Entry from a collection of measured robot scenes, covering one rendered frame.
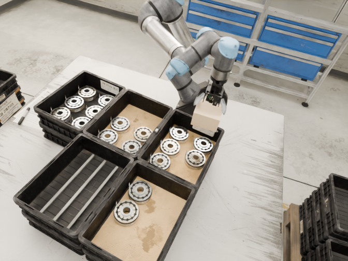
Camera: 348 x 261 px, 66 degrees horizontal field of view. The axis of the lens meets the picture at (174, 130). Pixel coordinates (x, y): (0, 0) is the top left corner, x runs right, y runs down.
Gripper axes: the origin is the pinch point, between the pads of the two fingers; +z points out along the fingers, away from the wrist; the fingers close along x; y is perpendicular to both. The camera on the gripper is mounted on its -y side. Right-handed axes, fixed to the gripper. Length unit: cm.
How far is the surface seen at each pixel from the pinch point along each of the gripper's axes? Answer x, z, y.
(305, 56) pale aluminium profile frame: 77, 51, -181
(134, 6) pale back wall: -149, 91, -270
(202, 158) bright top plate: 4.3, 23.4, 10.4
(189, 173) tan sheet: 0.4, 26.6, 19.0
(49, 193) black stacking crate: -53, 27, 52
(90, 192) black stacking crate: -38, 27, 45
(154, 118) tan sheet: -28.4, 26.8, -9.3
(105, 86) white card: -62, 21, -17
